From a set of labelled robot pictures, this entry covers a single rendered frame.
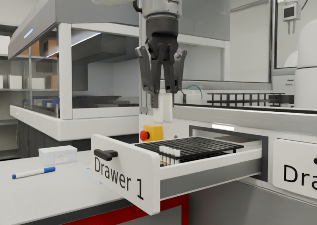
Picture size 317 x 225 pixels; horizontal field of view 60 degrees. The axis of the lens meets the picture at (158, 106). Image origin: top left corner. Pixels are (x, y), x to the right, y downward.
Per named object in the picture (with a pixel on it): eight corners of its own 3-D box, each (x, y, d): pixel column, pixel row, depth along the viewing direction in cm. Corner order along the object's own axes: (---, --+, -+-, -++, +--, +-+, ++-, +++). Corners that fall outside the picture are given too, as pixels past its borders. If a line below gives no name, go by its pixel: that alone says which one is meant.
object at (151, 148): (176, 160, 58) (176, 157, 58) (134, 146, 72) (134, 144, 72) (182, 158, 59) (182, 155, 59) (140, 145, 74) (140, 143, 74)
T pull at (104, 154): (107, 162, 55) (107, 155, 54) (93, 154, 61) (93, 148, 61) (123, 159, 57) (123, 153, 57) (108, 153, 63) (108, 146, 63)
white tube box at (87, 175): (98, 184, 82) (98, 172, 82) (82, 179, 88) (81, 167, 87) (128, 175, 92) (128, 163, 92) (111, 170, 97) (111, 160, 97)
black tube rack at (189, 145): (176, 187, 58) (176, 156, 58) (134, 168, 73) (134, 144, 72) (243, 170, 71) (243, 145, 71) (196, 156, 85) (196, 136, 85)
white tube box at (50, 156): (44, 166, 103) (43, 152, 103) (38, 161, 110) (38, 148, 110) (77, 161, 110) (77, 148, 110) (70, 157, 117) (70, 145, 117)
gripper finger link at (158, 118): (162, 93, 62) (160, 93, 61) (163, 124, 62) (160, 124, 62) (155, 93, 64) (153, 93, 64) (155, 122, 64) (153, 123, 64)
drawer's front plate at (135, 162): (152, 217, 48) (152, 154, 48) (91, 175, 72) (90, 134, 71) (160, 214, 49) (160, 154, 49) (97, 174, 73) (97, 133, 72)
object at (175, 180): (155, 203, 50) (155, 170, 50) (100, 170, 72) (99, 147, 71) (279, 168, 73) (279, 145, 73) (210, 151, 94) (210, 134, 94)
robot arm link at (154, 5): (190, -9, 61) (190, 18, 61) (166, 2, 68) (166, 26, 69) (156, -18, 56) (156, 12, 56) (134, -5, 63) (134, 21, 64)
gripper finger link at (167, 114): (162, 93, 65) (164, 93, 66) (162, 122, 66) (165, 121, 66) (170, 93, 63) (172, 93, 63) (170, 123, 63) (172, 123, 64)
